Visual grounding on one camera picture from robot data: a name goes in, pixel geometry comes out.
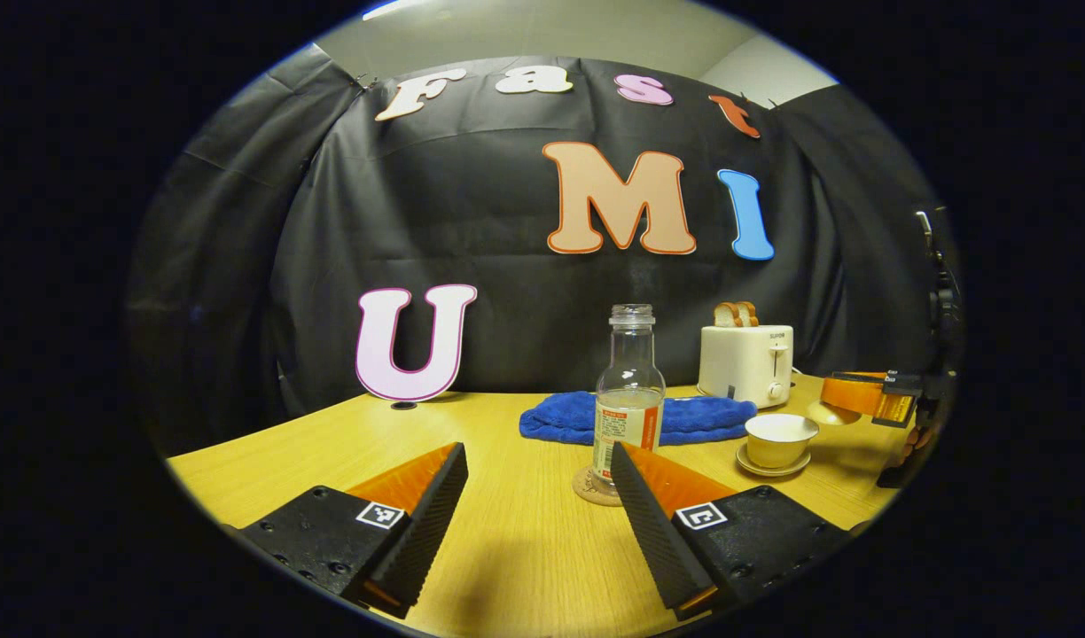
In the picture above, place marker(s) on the toast slice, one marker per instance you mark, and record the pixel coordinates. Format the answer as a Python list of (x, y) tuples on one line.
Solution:
[(747, 314), (725, 315)]

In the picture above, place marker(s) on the cream teacup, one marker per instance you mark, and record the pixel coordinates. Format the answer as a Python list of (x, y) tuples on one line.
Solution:
[(777, 447)]

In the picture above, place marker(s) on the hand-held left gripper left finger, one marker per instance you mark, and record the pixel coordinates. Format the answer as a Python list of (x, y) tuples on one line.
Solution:
[(429, 523)]

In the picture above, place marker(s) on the blue towel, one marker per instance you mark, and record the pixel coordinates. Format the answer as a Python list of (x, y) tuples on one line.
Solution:
[(560, 418)]

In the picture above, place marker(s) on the round cork coaster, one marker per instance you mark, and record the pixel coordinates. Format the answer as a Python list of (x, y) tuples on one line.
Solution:
[(587, 489)]

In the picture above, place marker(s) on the clear water bottle orange label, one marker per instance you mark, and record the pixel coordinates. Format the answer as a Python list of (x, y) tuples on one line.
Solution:
[(629, 390)]

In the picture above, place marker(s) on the cream teacup lid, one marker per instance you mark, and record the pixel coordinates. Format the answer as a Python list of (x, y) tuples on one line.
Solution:
[(831, 414)]

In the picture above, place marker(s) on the cream toaster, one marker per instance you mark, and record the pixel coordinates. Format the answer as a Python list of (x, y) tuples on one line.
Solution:
[(737, 363)]

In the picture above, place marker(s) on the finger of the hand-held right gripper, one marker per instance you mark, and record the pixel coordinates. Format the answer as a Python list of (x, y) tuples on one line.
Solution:
[(853, 396)]

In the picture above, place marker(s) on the cream saucer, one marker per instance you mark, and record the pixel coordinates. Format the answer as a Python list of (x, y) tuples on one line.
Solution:
[(755, 468)]

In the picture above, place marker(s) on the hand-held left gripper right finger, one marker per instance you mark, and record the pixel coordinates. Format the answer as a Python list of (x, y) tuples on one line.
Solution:
[(653, 532)]

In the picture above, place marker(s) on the black backdrop cloth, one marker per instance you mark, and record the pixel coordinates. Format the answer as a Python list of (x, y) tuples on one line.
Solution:
[(507, 221)]

